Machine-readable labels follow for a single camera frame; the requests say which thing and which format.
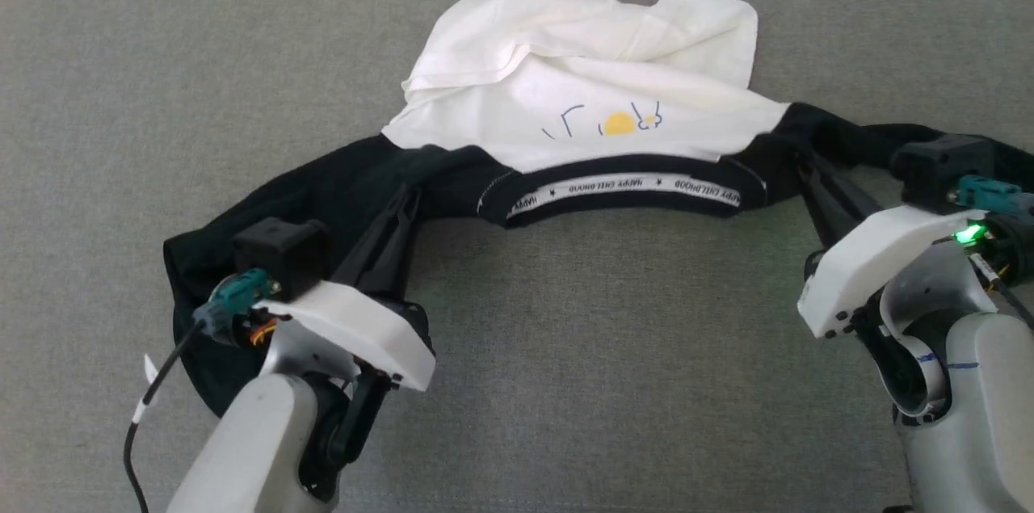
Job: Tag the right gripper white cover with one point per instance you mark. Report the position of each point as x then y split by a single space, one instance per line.
880 262

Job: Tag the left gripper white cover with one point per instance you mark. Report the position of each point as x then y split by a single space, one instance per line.
363 327

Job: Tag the white and black t-shirt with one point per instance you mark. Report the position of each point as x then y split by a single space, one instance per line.
582 77

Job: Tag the grey fabric sofa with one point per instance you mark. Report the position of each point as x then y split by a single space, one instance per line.
606 335

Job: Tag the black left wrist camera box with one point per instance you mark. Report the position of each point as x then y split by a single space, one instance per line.
279 254

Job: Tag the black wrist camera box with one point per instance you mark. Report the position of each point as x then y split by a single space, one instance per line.
941 166
279 254

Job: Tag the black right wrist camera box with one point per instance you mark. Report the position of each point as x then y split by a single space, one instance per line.
941 166

